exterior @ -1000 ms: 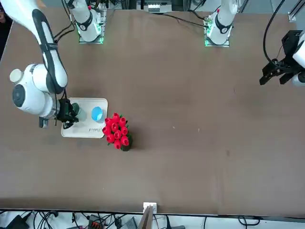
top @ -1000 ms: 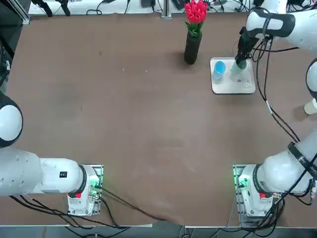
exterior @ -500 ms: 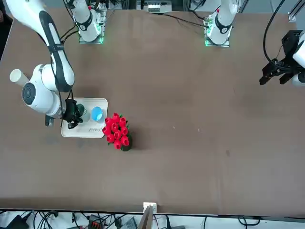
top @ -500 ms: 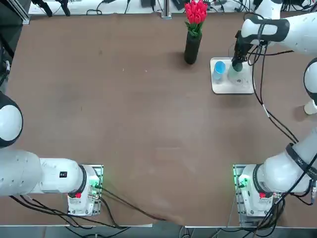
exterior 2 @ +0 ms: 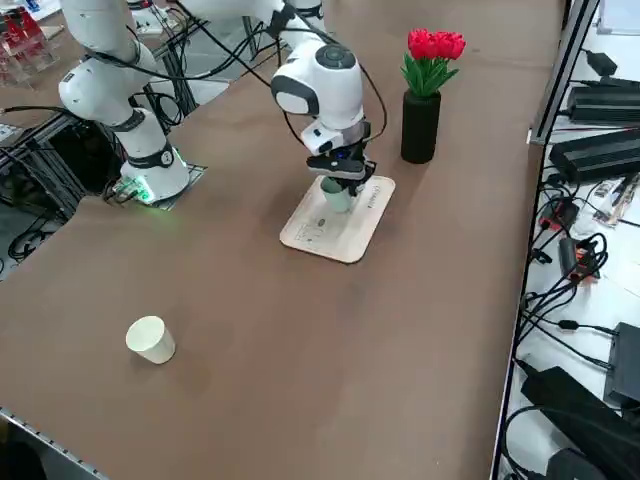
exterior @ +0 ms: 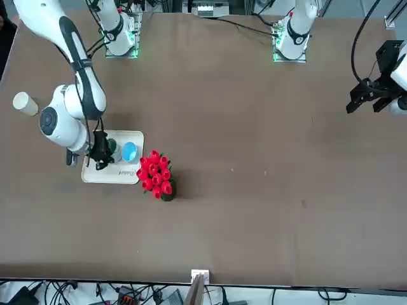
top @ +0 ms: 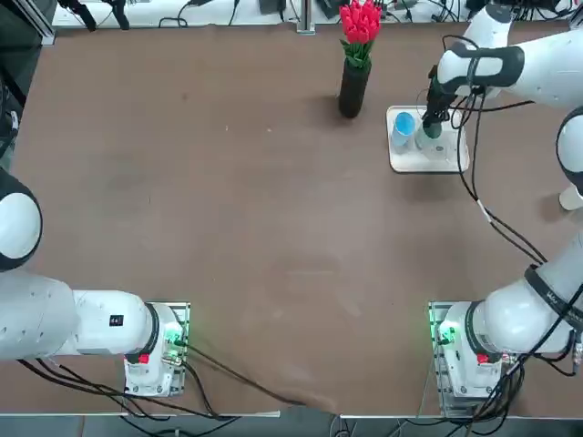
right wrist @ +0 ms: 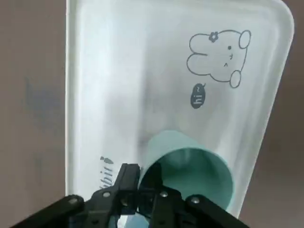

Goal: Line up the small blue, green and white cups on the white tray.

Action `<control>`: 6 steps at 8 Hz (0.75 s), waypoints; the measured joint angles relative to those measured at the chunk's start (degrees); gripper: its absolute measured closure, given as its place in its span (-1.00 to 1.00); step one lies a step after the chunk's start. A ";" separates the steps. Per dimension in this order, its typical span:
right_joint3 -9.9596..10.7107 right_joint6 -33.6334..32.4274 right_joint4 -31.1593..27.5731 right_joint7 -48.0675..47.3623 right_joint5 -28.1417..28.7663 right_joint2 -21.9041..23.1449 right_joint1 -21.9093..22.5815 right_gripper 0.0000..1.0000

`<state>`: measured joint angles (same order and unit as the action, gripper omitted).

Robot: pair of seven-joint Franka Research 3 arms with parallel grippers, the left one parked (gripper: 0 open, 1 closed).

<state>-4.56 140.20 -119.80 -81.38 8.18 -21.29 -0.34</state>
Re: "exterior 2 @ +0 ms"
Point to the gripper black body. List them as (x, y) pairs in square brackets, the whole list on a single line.
[(350, 167)]

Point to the small green cup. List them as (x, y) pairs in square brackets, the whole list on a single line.
[(340, 202)]

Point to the small white cup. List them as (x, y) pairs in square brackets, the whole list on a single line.
[(150, 345)]

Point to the white printed tray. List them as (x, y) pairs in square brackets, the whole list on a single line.
[(325, 235)]

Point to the black cylindrical vase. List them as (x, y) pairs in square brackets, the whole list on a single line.
[(420, 130)]

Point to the red artificial tulips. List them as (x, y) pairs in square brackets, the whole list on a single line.
[(435, 45)]

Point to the orange black connector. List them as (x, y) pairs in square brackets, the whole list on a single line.
[(567, 255), (562, 212)]

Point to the ribbed dark power adapter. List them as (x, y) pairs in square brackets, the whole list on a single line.
[(595, 155)]

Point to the small circuit boards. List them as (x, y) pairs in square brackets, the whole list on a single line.
[(617, 200)]

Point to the long black power adapter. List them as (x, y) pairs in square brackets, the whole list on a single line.
[(605, 102)]

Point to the small black power adapter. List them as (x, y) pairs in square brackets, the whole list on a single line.
[(602, 62)]

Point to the large black power brick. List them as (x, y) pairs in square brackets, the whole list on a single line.
[(575, 410)]

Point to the black box device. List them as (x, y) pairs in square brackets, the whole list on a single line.
[(625, 365)]

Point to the clear acrylic rack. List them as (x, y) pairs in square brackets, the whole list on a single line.
[(25, 55)]

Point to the rounded black adapter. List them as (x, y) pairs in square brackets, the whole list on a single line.
[(570, 465)]

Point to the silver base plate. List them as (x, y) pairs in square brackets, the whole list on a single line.
[(195, 175)]

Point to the aluminium frame post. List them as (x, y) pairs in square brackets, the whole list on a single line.
[(561, 75)]

